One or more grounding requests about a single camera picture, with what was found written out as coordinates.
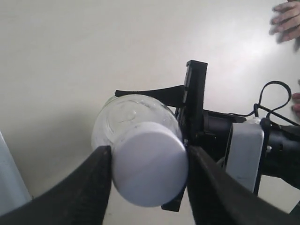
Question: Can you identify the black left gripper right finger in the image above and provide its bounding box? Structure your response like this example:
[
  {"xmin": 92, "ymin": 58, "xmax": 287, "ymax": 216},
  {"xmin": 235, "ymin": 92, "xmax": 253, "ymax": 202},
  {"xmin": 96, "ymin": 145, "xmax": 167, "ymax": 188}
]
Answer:
[{"xmin": 187, "ymin": 146, "xmax": 300, "ymax": 225}]

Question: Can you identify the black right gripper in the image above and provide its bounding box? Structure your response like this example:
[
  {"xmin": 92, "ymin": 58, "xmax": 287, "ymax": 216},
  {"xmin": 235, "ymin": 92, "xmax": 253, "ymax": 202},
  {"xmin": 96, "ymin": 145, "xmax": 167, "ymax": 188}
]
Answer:
[{"xmin": 115, "ymin": 60, "xmax": 233, "ymax": 162}]

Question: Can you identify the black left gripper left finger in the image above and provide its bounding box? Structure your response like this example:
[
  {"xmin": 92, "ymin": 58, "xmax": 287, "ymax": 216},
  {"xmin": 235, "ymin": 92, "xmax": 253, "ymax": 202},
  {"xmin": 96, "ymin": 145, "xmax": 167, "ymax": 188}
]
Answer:
[{"xmin": 0, "ymin": 146, "xmax": 112, "ymax": 225}]

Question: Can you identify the white bottle cap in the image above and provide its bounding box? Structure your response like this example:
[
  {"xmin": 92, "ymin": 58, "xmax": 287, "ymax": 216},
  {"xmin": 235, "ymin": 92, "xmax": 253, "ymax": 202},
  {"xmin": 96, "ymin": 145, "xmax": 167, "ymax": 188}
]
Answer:
[{"xmin": 112, "ymin": 122, "xmax": 188, "ymax": 207}]

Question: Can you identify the clear plastic drink bottle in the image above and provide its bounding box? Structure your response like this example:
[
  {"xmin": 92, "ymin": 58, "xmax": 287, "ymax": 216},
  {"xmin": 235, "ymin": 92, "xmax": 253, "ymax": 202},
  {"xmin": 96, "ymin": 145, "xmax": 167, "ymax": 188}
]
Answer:
[{"xmin": 91, "ymin": 94, "xmax": 182, "ymax": 150}]

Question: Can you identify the person's second hand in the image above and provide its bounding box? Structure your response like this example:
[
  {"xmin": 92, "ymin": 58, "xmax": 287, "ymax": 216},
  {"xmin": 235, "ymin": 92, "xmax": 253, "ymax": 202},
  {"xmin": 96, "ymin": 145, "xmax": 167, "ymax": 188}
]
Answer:
[{"xmin": 291, "ymin": 92, "xmax": 300, "ymax": 117}]

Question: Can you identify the person's hand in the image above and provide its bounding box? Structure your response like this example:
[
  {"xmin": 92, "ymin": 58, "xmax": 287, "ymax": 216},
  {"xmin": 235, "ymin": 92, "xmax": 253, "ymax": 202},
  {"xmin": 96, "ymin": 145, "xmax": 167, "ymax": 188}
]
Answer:
[{"xmin": 269, "ymin": 0, "xmax": 300, "ymax": 52}]

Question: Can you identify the white rectangular plastic tray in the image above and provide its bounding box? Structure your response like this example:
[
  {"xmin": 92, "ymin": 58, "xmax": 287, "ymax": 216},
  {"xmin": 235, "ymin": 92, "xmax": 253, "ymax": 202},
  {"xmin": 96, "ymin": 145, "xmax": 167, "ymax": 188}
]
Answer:
[{"xmin": 0, "ymin": 134, "xmax": 31, "ymax": 207}]

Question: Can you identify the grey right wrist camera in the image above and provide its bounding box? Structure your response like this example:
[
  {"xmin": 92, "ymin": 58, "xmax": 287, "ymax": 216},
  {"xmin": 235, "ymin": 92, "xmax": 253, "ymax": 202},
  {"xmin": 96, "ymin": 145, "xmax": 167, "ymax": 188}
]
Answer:
[{"xmin": 225, "ymin": 117, "xmax": 264, "ymax": 194}]

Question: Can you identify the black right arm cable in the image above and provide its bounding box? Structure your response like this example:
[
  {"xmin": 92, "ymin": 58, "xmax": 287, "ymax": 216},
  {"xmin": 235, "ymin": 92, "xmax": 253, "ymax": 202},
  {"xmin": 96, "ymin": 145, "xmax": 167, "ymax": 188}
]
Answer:
[{"xmin": 228, "ymin": 81, "xmax": 300, "ymax": 127}]

